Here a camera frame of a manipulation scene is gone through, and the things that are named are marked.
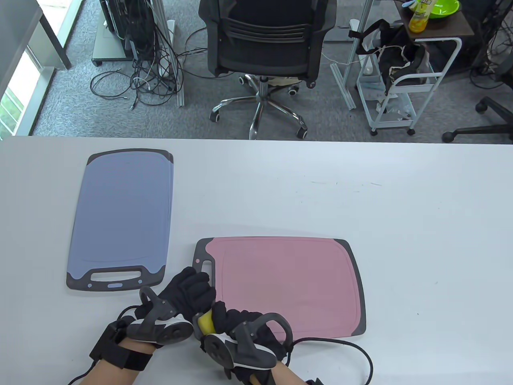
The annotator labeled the black bag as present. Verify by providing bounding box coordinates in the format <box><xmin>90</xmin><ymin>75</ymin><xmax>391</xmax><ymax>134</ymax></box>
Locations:
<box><xmin>349</xmin><ymin>19</ymin><xmax>431</xmax><ymax>95</ymax></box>

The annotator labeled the black office chair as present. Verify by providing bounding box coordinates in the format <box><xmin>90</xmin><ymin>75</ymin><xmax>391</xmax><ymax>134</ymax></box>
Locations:
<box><xmin>198</xmin><ymin>0</ymin><xmax>337</xmax><ymax>141</ymax></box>

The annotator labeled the tangle of black cables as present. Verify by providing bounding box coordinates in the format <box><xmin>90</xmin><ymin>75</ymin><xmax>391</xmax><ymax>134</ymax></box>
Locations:
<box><xmin>90</xmin><ymin>24</ymin><xmax>209</xmax><ymax>111</ymax></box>
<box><xmin>469</xmin><ymin>0</ymin><xmax>513</xmax><ymax>91</ymax></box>

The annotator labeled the black cable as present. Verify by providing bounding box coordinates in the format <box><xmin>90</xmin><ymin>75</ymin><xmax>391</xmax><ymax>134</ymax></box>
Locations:
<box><xmin>294</xmin><ymin>336</ymin><xmax>374</xmax><ymax>385</ymax></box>

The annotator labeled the grey cart base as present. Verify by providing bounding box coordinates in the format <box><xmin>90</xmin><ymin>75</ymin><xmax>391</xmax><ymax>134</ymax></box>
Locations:
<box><xmin>91</xmin><ymin>28</ymin><xmax>133</xmax><ymax>67</ymax></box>

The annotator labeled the person's right hand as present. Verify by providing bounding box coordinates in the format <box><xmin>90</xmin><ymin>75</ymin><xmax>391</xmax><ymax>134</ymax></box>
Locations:
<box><xmin>210</xmin><ymin>301</ymin><xmax>297</xmax><ymax>385</ymax></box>

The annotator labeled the yellow green sponge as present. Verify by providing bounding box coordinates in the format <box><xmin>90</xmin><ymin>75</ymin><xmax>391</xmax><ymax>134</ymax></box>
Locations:
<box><xmin>198</xmin><ymin>312</ymin><xmax>217</xmax><ymax>336</ymax></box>

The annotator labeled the grey white hand controller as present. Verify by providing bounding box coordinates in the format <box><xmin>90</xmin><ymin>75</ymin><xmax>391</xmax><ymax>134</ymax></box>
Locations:
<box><xmin>200</xmin><ymin>313</ymin><xmax>294</xmax><ymax>371</ymax></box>
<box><xmin>126</xmin><ymin>286</ymin><xmax>196</xmax><ymax>346</ymax></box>

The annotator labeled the person's left forearm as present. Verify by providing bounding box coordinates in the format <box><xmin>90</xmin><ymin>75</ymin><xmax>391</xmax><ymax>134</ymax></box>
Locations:
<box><xmin>82</xmin><ymin>349</ymin><xmax>155</xmax><ymax>385</ymax></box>

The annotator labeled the yellow drink bottle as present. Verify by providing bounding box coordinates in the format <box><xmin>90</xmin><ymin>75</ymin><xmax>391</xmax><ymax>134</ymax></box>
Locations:
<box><xmin>408</xmin><ymin>0</ymin><xmax>436</xmax><ymax>33</ymax></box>

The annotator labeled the blue cutting board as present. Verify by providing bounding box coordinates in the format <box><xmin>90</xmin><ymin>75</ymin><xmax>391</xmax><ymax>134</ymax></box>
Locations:
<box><xmin>66</xmin><ymin>148</ymin><xmax>174</xmax><ymax>291</ymax></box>

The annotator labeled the person's left hand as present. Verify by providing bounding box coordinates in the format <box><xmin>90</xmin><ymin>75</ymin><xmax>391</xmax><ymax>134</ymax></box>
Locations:
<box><xmin>120</xmin><ymin>266</ymin><xmax>217</xmax><ymax>333</ymax></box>

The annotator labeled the person's right forearm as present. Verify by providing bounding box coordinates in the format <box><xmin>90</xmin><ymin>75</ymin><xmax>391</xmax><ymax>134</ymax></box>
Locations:
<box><xmin>250</xmin><ymin>359</ymin><xmax>315</xmax><ymax>385</ymax></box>

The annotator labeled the window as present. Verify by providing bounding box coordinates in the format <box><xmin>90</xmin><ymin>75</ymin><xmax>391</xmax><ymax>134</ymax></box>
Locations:
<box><xmin>0</xmin><ymin>44</ymin><xmax>55</xmax><ymax>137</ymax></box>

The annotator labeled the white power strip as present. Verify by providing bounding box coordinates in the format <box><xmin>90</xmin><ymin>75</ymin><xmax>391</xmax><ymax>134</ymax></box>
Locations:
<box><xmin>158</xmin><ymin>20</ymin><xmax>177</xmax><ymax>77</ymax></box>

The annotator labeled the aluminium frame leg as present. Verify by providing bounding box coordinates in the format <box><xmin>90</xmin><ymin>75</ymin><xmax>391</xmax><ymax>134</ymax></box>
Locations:
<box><xmin>331</xmin><ymin>0</ymin><xmax>375</xmax><ymax>111</ymax></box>
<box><xmin>154</xmin><ymin>0</ymin><xmax>185</xmax><ymax>108</ymax></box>

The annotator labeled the black chair base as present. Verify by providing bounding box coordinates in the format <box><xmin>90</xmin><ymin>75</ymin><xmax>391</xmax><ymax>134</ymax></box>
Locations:
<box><xmin>442</xmin><ymin>96</ymin><xmax>513</xmax><ymax>144</ymax></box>

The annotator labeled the black computer tower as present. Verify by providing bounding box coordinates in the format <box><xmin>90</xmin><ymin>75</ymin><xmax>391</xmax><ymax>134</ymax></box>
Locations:
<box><xmin>99</xmin><ymin>0</ymin><xmax>157</xmax><ymax>61</ymax></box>

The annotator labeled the pink cutting board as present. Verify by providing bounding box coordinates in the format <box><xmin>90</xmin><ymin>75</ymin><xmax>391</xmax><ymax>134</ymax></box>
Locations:
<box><xmin>194</xmin><ymin>237</ymin><xmax>366</xmax><ymax>337</ymax></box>

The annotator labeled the green bowl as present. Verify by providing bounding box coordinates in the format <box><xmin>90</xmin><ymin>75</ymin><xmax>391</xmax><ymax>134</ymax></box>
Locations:
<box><xmin>428</xmin><ymin>0</ymin><xmax>460</xmax><ymax>17</ymax></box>

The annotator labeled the white cart brown top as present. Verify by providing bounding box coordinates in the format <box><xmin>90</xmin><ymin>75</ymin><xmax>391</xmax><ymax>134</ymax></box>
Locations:
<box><xmin>356</xmin><ymin>0</ymin><xmax>475</xmax><ymax>137</ymax></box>

